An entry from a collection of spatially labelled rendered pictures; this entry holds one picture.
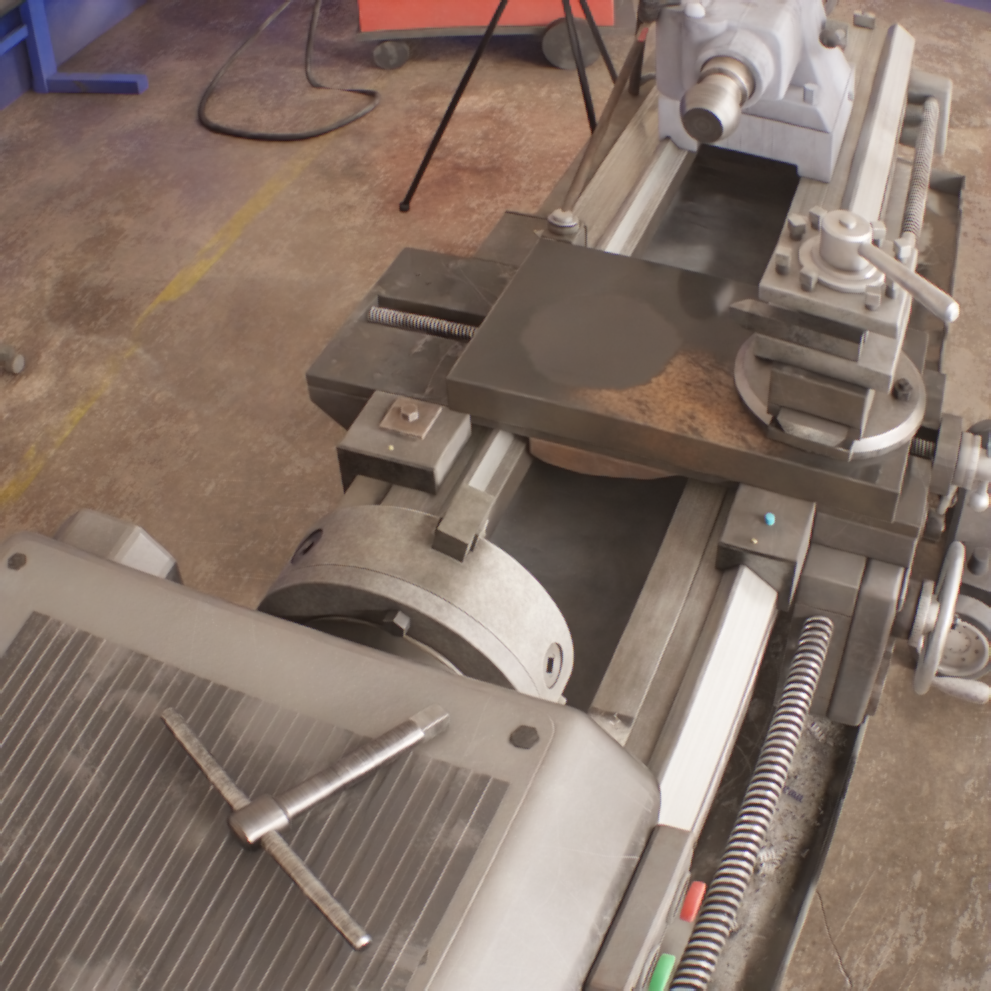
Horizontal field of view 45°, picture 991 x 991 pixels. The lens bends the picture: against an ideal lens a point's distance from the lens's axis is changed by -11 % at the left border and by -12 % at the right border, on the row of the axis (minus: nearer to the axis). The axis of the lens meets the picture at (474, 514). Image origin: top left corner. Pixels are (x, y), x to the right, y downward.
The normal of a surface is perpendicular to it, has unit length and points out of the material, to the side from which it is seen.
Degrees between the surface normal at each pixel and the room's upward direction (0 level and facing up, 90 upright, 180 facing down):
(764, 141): 90
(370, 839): 0
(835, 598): 90
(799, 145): 90
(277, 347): 0
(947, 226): 0
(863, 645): 90
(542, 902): 45
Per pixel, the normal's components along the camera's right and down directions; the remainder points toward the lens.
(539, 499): -0.10, -0.48
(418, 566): 0.11, -0.63
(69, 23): 0.92, 0.24
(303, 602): -0.39, 0.68
